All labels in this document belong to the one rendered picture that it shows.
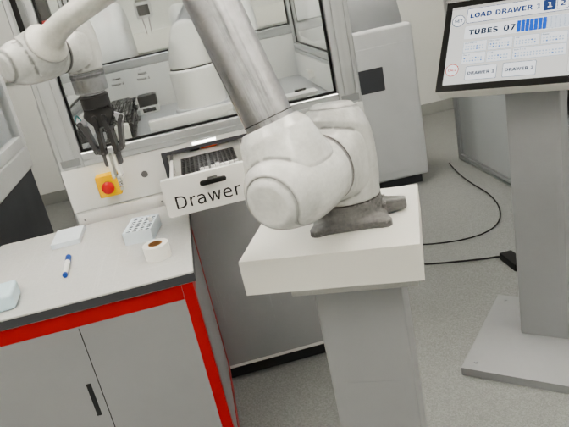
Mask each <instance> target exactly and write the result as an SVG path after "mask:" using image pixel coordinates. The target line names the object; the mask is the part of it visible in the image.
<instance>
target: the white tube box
mask: <svg viewBox="0 0 569 427"><path fill-rule="evenodd" d="M149 216H152V222H149V220H148V217H149ZM161 225H162V223H161V220H160V217H159V214H158V213H155V214H150V215H146V216H141V217H137V218H132V219H131V221H130V222H129V223H128V225H127V227H126V228H125V230H124V232H123V234H122V236H123V238H124V243H125V245H126V246H128V245H134V244H138V243H143V242H148V241H151V240H154V239H155V237H156V235H157V233H158V231H159V229H160V227H161Z"/></svg>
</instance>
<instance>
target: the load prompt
mask: <svg viewBox="0 0 569 427"><path fill-rule="evenodd" d="M562 10H569V0H525V1H519V2H513V3H502V4H496V5H491V6H485V7H479V8H469V9H468V10H467V21H466V24H469V23H476V22H482V21H488V20H495V19H506V18H513V17H519V16H525V15H532V14H543V13H550V12H556V11H562Z"/></svg>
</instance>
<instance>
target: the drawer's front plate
mask: <svg viewBox="0 0 569 427"><path fill-rule="evenodd" d="M213 175H216V176H221V175H225V176H226V180H224V181H220V182H217V183H212V184H209V185H205V186H201V185H200V181H201V180H207V177H209V176H213ZM245 177H246V176H245V171H244V165H243V161H239V162H235V163H232V164H226V165H222V166H218V167H214V168H210V169H204V170H201V171H197V172H194V173H189V174H186V175H180V176H176V177H173V178H168V179H165V180H161V181H160V186H161V190H162V193H163V198H164V201H165V204H166V208H167V210H168V216H169V217H170V218H174V217H178V216H181V215H185V214H191V213H194V212H198V211H202V210H205V209H209V208H216V207H219V206H223V205H226V204H230V203H233V202H239V201H243V200H245V195H244V179H245ZM238 185H240V186H238ZM235 186H237V188H236V189H237V193H238V195H236V193H235ZM227 187H229V188H231V190H232V192H228V193H225V194H226V196H230V195H232V194H233V196H232V197H226V196H225V195H224V189H225V188H227ZM218 190H220V199H217V197H216V195H215V193H214V201H212V199H211V198H210V196H209V195H208V192H209V193H210V195H211V197H213V191H215V192H216V194H217V195H218ZM199 194H204V195H205V197H206V200H207V202H205V203H203V204H200V203H199V202H198V199H199V198H201V197H204V196H199V197H198V196H197V195H199ZM193 196H195V197H193ZM175 197H180V198H177V202H178V204H179V208H181V207H184V206H185V199H184V198H182V197H185V198H186V200H187V205H186V207H184V208H181V209H178V208H177V205H176V201H175V199H174V198H175ZM190 197H193V198H192V203H193V206H191V200H190Z"/></svg>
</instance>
